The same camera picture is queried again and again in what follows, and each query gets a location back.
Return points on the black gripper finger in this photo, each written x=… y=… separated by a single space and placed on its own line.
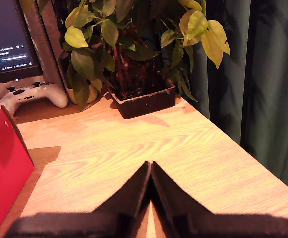
x=173 y=205
x=131 y=196

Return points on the red Nike shoebox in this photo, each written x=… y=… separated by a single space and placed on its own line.
x=5 y=173

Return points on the leafy plant in dark pot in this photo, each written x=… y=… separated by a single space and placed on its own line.
x=143 y=104

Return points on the pale round plant pot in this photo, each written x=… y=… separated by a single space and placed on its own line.
x=93 y=95

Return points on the white game controller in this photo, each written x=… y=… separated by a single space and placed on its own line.
x=47 y=95

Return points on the dark green curtain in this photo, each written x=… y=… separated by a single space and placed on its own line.
x=270 y=99

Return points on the wide black computer monitor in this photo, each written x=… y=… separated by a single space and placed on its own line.
x=5 y=29

